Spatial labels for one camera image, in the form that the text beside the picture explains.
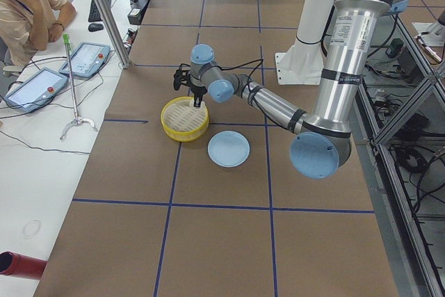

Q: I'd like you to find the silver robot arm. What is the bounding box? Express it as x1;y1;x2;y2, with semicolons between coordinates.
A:
187;0;408;179

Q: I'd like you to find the reacher grabber tool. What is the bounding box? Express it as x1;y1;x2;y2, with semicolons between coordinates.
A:
59;33;98;141

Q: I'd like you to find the aluminium frame post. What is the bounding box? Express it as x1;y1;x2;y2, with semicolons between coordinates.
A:
95;0;130;69

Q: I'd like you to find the teach pendant tablet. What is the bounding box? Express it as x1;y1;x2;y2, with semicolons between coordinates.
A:
4;67;68;113
65;42;111;79

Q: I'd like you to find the seated person beige shirt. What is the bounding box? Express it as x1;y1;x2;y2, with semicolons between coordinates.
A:
1;0;76;66

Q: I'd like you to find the far teach pendant tablet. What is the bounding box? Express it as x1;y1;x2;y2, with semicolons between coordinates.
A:
65;42;111;79

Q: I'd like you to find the light blue plate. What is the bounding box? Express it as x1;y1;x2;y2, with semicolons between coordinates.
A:
207;131;250;168

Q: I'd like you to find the black computer mouse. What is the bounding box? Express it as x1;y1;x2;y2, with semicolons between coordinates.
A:
88;22;104;32

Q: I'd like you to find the near teach pendant tablet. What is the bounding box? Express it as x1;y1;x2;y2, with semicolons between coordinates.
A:
4;67;68;113

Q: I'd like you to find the black keyboard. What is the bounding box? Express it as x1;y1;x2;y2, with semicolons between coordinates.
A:
88;0;113;23

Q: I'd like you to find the red cylinder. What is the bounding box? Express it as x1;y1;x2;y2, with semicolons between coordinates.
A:
1;251;47;280

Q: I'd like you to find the yellow bamboo steamer basket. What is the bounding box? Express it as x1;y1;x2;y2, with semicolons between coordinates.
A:
161;97;209;142

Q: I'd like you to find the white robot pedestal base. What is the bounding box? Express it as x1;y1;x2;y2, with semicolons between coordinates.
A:
275;0;334;85

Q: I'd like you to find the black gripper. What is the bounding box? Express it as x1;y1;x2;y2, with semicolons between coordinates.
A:
191;85;207;108

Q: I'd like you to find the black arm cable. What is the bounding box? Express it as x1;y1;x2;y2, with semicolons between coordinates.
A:
218;57;264;79

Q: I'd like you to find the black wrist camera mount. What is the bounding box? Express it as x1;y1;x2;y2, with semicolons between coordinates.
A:
173;63;191;91

